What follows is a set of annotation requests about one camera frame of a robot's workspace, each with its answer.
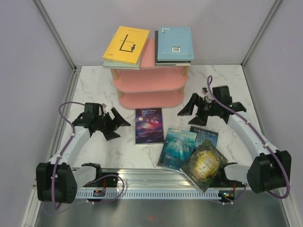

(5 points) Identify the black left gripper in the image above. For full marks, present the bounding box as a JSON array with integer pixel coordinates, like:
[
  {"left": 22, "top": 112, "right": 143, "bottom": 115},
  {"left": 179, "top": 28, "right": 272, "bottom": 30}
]
[{"left": 94, "top": 108, "right": 130, "bottom": 140}]

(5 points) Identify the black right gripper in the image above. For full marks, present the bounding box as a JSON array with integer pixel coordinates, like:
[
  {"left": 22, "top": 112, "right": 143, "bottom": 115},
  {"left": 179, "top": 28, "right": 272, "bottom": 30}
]
[{"left": 178, "top": 92, "right": 220, "bottom": 126}]

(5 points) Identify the dark Emily Bronte book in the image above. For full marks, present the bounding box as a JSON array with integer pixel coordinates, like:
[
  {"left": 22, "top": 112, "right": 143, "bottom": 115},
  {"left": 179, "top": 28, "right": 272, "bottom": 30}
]
[{"left": 190, "top": 126, "right": 219, "bottom": 152}]

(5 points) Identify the blue 20000 Leagues book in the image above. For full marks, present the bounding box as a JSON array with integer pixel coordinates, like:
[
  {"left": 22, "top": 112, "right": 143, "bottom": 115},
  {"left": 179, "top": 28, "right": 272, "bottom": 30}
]
[{"left": 157, "top": 128, "right": 197, "bottom": 172}]

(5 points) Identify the purple Robinson Crusoe book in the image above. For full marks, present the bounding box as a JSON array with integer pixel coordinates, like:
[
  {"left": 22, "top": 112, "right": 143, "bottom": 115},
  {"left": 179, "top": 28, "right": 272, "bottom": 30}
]
[{"left": 135, "top": 108, "right": 164, "bottom": 145}]

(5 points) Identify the green gold fantasy book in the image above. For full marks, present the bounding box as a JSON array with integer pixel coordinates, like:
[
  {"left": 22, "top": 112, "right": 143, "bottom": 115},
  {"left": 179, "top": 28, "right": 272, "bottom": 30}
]
[{"left": 180, "top": 140, "right": 228, "bottom": 192}]

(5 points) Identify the dark Moon and Sixpence book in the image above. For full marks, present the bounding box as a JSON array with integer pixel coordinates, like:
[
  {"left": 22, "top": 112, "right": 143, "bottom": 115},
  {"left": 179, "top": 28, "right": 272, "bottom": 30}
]
[{"left": 154, "top": 30, "right": 191, "bottom": 66}]

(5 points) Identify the pale green Great Gatsby book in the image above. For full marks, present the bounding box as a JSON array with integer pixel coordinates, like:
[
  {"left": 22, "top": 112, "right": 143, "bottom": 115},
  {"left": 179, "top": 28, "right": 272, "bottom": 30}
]
[{"left": 103, "top": 52, "right": 141, "bottom": 70}]

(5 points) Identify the light blue book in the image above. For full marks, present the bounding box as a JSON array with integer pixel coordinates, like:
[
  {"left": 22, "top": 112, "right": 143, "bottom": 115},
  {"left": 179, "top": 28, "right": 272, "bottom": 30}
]
[{"left": 157, "top": 26, "right": 195, "bottom": 61}]

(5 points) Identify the yellow Little Prince book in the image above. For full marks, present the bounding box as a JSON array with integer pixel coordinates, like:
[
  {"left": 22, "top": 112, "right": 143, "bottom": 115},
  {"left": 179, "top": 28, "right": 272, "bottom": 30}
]
[{"left": 103, "top": 26, "right": 150, "bottom": 65}]

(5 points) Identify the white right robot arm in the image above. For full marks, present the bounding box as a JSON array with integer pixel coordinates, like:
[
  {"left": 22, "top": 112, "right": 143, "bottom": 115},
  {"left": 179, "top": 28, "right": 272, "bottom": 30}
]
[{"left": 178, "top": 86, "right": 292, "bottom": 199}]

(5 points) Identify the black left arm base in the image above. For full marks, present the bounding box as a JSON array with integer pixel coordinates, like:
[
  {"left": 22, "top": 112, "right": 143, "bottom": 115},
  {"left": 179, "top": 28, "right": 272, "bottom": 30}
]
[{"left": 86, "top": 174, "right": 125, "bottom": 204}]

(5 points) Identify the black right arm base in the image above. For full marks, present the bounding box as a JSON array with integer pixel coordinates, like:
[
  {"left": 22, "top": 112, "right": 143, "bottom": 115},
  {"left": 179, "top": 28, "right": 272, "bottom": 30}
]
[{"left": 211, "top": 162, "right": 248, "bottom": 206}]

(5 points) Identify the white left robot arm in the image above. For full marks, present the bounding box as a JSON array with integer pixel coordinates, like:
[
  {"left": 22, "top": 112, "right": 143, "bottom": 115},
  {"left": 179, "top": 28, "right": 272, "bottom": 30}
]
[{"left": 36, "top": 103, "right": 130, "bottom": 205}]

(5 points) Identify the pink three-tier shelf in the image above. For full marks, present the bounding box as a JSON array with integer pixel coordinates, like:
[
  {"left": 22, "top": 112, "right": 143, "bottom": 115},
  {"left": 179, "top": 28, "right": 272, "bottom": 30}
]
[{"left": 111, "top": 39, "right": 189, "bottom": 109}]

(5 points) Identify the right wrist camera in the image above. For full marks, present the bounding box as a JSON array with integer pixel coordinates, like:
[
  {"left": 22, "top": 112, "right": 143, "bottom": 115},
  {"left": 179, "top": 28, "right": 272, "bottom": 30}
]
[{"left": 202, "top": 87, "right": 208, "bottom": 95}]

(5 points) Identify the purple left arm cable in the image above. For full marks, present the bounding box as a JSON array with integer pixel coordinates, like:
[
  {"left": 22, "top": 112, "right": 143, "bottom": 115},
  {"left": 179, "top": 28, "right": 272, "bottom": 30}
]
[{"left": 51, "top": 101, "right": 126, "bottom": 211}]

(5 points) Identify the aluminium frame rail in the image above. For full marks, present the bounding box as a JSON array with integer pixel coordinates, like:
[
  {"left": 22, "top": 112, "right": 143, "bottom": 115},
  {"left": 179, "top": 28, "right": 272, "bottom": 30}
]
[{"left": 33, "top": 169, "right": 292, "bottom": 190}]

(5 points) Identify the white slotted cable duct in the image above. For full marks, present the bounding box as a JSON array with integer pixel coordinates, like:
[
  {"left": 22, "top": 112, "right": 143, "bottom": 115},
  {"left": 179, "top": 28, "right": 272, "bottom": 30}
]
[{"left": 76, "top": 189, "right": 221, "bottom": 200}]

